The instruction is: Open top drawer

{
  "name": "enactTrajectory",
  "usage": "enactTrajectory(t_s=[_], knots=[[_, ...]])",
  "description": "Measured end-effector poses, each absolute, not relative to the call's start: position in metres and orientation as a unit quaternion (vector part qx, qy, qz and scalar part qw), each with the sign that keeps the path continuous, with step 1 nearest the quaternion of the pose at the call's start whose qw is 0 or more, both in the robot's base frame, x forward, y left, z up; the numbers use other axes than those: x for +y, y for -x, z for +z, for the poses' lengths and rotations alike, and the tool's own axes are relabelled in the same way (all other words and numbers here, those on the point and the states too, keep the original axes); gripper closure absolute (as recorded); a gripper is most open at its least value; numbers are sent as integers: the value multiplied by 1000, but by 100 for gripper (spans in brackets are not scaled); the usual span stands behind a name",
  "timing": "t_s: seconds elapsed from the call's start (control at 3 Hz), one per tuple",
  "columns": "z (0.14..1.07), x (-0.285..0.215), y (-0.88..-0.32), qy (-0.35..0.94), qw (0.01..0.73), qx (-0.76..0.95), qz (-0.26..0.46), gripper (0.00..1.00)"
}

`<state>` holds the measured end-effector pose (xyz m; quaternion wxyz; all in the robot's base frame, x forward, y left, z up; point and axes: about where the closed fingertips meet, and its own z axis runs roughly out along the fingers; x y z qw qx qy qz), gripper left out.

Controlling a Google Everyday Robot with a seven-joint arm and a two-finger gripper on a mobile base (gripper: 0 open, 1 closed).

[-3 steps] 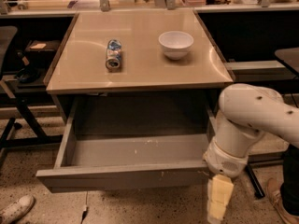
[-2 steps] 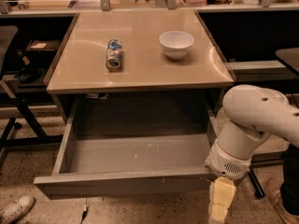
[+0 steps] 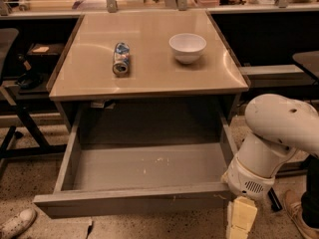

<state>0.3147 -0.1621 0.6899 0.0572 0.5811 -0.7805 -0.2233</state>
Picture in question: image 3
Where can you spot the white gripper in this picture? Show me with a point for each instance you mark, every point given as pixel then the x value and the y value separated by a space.
pixel 248 180

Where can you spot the grey top drawer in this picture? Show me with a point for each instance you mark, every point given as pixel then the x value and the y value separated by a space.
pixel 143 157

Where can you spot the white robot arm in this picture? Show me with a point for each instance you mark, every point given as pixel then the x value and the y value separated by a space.
pixel 279 127

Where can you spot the grey drawer cabinet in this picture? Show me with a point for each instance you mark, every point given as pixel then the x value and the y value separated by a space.
pixel 86 76

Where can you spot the black floor stand bar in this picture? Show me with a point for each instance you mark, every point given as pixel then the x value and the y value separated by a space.
pixel 275 203

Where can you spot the tan sneaker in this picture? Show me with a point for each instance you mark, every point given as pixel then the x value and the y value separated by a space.
pixel 293 208

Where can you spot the dark trouser leg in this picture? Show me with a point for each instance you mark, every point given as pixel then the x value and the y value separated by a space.
pixel 310 199

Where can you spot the white ceramic bowl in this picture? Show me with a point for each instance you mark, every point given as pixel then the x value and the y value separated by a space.
pixel 186 47

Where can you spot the blue white drink can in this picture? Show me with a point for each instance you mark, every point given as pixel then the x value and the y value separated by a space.
pixel 121 59

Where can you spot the white sneaker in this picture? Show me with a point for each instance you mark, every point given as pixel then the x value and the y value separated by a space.
pixel 17 224

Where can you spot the black headphones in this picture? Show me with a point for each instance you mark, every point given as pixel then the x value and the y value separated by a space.
pixel 30 79

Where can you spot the dark box with note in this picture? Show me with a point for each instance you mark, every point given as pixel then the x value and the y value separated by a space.
pixel 40 53

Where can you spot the black chair frame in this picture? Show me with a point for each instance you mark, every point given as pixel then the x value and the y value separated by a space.
pixel 7 39

